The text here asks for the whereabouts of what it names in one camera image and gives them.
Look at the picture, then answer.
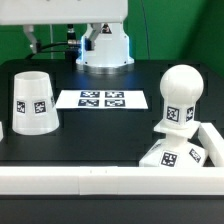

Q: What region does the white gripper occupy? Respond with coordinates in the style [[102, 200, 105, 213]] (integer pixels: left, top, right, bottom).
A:
[[0, 0, 128, 54]]

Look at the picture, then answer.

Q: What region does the white lamp shade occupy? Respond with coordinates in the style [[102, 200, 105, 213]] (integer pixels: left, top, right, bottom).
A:
[[12, 71, 59, 135]]

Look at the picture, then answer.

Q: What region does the white lamp bulb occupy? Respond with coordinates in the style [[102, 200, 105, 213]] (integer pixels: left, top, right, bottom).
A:
[[160, 64, 204, 129]]

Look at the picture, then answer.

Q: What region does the white lamp base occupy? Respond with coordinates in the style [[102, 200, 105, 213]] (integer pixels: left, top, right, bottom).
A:
[[139, 121, 208, 168]]

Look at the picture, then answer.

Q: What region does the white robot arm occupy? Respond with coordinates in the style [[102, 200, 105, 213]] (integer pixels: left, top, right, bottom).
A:
[[0, 0, 134, 74]]

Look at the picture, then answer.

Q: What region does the white marker sheet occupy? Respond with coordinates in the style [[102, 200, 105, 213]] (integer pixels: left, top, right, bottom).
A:
[[56, 90, 148, 109]]

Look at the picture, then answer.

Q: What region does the white left fence bar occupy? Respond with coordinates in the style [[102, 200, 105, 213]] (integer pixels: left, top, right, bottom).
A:
[[0, 121, 4, 142]]

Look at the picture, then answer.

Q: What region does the white fence bar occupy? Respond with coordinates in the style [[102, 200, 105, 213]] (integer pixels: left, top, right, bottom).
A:
[[0, 121, 4, 142], [0, 166, 224, 195], [198, 123, 224, 167]]

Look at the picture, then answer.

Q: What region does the white front fence bar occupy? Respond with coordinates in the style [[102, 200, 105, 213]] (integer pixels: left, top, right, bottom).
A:
[[0, 166, 224, 195]]

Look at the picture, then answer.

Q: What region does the white right fence bar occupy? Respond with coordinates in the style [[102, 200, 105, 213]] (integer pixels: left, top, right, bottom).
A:
[[198, 123, 224, 167]]

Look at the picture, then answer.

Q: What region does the black thick cable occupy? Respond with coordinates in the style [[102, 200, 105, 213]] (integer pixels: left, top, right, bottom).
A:
[[66, 23, 76, 44]]

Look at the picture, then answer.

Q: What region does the white thin cable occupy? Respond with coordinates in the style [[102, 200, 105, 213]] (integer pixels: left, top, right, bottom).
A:
[[49, 24, 54, 60]]

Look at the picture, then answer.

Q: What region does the black table cable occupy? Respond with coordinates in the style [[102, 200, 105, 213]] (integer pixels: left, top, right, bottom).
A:
[[25, 39, 82, 61]]

